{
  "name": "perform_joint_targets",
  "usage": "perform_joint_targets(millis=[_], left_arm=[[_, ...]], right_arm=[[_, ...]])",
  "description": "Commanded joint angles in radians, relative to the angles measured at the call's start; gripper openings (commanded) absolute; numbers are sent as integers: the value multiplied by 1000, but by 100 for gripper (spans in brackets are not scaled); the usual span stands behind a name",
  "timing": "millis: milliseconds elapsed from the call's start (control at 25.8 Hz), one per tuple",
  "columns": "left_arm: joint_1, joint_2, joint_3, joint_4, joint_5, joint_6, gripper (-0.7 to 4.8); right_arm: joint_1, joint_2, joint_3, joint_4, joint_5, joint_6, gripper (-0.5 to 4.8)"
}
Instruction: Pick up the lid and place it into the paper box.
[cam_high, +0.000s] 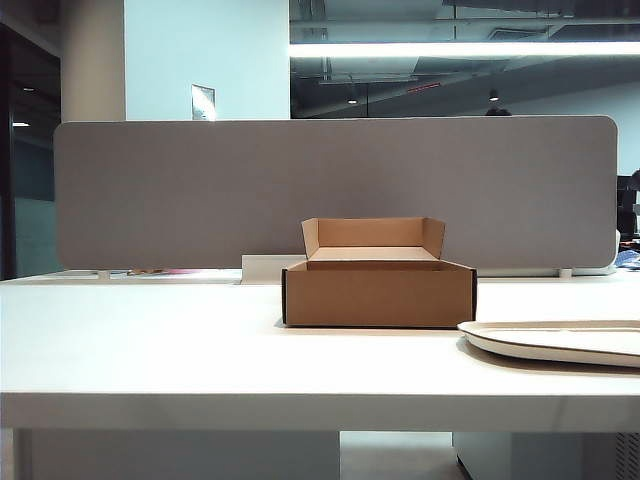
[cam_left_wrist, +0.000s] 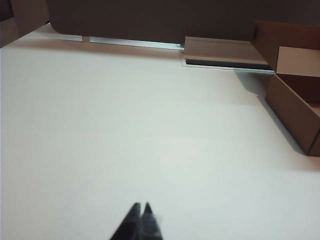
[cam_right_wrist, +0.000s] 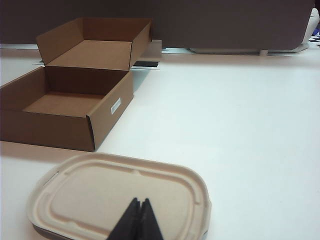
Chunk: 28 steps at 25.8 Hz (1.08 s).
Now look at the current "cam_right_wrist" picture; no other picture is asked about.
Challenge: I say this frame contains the white rounded object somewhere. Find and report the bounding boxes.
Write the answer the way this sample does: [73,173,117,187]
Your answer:
[302,7,320,46]

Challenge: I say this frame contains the white partition base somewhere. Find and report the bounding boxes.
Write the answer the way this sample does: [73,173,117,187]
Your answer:
[149,39,311,58]

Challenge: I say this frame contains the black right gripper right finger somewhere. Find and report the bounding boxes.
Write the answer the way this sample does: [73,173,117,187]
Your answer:
[136,197,165,240]

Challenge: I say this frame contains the brown cardboard box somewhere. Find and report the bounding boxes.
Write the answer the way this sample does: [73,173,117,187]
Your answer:
[0,17,153,153]

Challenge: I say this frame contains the dark brown partition panel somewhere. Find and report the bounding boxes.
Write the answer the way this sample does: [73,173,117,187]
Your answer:
[0,0,316,55]

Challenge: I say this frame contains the beige fibre food container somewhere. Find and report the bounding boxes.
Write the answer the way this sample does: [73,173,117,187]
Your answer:
[26,152,213,240]

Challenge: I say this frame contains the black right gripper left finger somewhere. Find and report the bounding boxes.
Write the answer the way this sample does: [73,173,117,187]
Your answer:
[107,197,141,240]

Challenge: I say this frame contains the black strip with white edge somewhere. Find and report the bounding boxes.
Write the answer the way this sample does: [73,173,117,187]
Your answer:
[131,59,161,73]

